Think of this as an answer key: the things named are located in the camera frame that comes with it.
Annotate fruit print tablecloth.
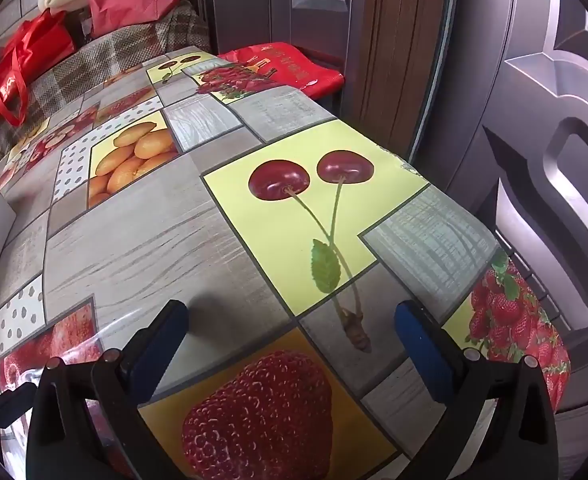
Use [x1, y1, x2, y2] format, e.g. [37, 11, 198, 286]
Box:
[0, 45, 572, 480]

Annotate red printed bag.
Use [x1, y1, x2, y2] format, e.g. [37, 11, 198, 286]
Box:
[216, 42, 347, 101]

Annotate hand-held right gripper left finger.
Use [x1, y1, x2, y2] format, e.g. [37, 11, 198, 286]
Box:
[26, 300, 189, 480]

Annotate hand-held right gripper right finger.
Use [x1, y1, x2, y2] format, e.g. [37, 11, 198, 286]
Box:
[394, 300, 560, 480]

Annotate grey metal door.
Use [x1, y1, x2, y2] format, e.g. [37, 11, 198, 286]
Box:
[209, 0, 369, 76]
[409, 0, 588, 480]

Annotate brown wooden door frame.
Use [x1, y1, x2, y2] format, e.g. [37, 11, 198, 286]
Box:
[344, 0, 455, 156]

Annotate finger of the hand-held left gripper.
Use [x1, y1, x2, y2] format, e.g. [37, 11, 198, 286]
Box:
[0, 382, 37, 431]

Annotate red tote bag with handles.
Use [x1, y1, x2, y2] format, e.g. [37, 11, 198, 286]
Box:
[0, 10, 77, 138]

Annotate plaid cloth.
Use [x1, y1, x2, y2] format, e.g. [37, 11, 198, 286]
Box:
[0, 2, 215, 156]

